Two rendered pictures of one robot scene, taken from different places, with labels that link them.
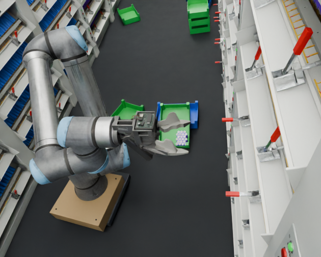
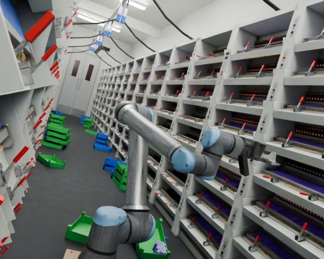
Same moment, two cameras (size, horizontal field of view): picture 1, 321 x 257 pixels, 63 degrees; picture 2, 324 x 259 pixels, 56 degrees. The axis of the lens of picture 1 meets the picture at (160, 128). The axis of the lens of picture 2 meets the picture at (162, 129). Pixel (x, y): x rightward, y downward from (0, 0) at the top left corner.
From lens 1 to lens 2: 1.38 m
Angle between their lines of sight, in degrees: 55
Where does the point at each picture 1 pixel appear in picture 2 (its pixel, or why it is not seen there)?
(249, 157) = (291, 190)
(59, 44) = (142, 111)
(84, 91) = (144, 151)
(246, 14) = (270, 126)
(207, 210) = not seen: outside the picture
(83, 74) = not seen: hidden behind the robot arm
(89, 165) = (214, 167)
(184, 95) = not seen: hidden behind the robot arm
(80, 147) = (222, 146)
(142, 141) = (254, 154)
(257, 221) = (322, 205)
